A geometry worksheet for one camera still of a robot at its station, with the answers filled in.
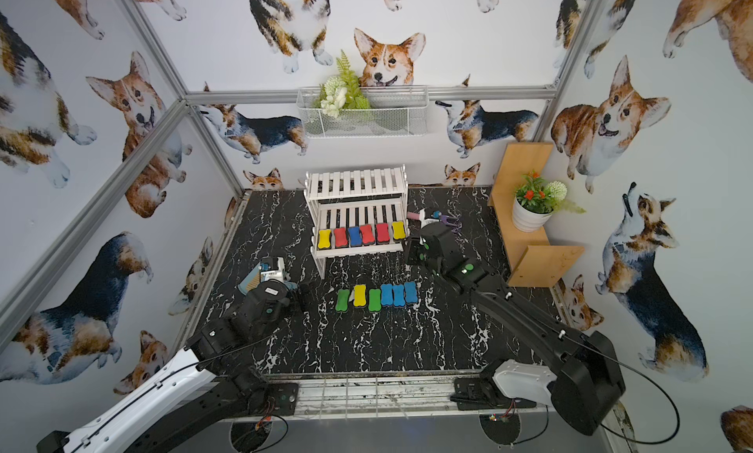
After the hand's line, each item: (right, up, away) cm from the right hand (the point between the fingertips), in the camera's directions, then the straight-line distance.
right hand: (414, 233), depth 79 cm
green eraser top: (-21, -21, +11) cm, 32 cm away
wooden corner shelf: (+33, -8, +3) cm, 34 cm away
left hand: (-30, -11, -3) cm, 32 cm away
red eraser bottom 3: (-9, 0, +13) cm, 16 cm away
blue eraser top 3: (-8, -19, +12) cm, 24 cm away
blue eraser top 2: (-4, -20, +11) cm, 23 cm away
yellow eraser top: (-16, -20, +12) cm, 28 cm away
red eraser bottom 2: (-14, -1, +11) cm, 18 cm away
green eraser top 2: (-11, -22, +9) cm, 26 cm away
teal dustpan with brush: (-52, -16, +16) cm, 57 cm away
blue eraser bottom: (-18, -1, +11) cm, 21 cm away
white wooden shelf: (-20, +10, +5) cm, 23 cm away
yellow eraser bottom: (-27, -2, +10) cm, 28 cm away
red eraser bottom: (-22, -2, +11) cm, 25 cm away
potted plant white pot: (+38, +9, +10) cm, 40 cm away
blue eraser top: (0, -19, +13) cm, 24 cm away
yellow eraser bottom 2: (-4, 0, +11) cm, 12 cm away
